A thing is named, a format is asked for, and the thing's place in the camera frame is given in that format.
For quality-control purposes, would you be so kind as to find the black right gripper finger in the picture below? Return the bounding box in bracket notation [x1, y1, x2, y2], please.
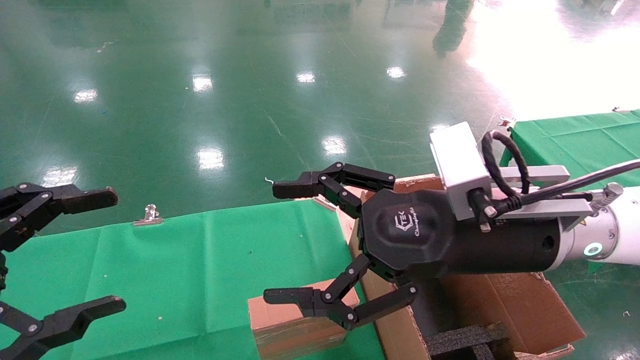
[272, 161, 397, 219]
[263, 254, 419, 332]

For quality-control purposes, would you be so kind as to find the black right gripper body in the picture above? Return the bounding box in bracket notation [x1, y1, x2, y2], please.
[357, 189, 561, 280]

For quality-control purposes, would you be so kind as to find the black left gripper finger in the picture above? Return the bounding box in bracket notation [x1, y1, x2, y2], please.
[0, 182, 119, 252]
[0, 295, 127, 360]

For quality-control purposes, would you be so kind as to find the small brown cardboard box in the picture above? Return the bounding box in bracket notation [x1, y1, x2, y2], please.
[248, 280, 362, 360]

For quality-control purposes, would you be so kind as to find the large open cardboard carton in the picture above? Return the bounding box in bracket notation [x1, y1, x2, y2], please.
[336, 174, 587, 360]

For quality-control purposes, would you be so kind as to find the black foam block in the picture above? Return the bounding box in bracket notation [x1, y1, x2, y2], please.
[425, 322, 512, 360]

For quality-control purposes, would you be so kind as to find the green tablecloth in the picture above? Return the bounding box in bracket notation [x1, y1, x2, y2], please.
[500, 109, 640, 275]
[0, 200, 386, 360]

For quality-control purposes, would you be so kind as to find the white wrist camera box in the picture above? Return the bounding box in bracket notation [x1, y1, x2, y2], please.
[429, 121, 493, 222]

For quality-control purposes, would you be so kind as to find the silver camera mount bracket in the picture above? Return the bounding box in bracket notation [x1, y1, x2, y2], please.
[487, 165, 593, 232]

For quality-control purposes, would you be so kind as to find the black camera cable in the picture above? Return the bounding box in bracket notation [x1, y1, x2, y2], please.
[469, 130, 640, 233]

